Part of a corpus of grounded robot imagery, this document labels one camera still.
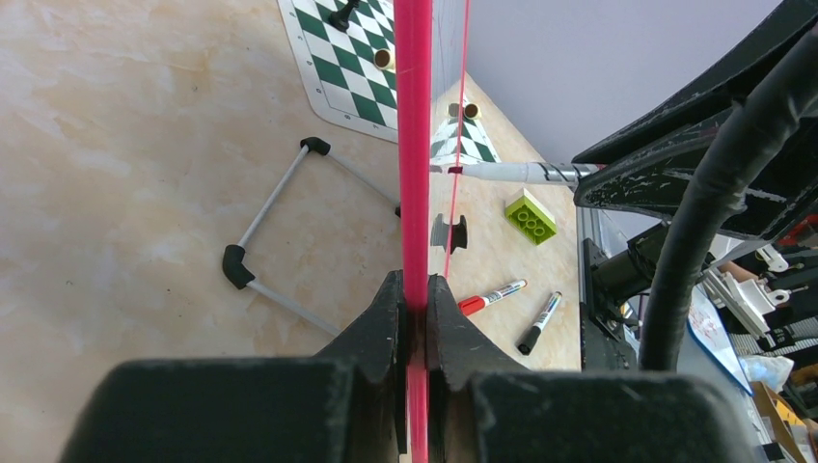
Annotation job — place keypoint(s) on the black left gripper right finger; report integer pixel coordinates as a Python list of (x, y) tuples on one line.
[(486, 407)]

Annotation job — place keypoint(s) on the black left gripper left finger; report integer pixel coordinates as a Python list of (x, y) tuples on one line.
[(344, 403)]

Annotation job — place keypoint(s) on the purple cap whiteboard marker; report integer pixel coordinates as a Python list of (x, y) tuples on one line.
[(540, 172)]

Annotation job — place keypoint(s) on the pink framed whiteboard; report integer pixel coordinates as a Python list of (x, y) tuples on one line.
[(430, 50)]

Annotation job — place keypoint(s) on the black cap whiteboard marker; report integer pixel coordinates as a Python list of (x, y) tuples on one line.
[(527, 342)]

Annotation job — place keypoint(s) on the red cap whiteboard marker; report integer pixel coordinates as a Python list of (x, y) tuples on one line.
[(477, 303)]

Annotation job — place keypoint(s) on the green white toy brick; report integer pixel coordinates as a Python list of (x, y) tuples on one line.
[(526, 214)]

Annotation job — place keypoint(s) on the white chess piece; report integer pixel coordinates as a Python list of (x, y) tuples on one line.
[(384, 59)]

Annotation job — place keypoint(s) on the green white chessboard mat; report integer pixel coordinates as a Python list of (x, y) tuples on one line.
[(345, 88)]

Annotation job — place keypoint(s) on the black chess piece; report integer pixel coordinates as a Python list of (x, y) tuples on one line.
[(340, 19)]

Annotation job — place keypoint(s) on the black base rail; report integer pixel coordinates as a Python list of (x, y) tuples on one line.
[(604, 337)]

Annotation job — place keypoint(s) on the white wire whiteboard stand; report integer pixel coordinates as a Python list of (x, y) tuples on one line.
[(291, 235)]

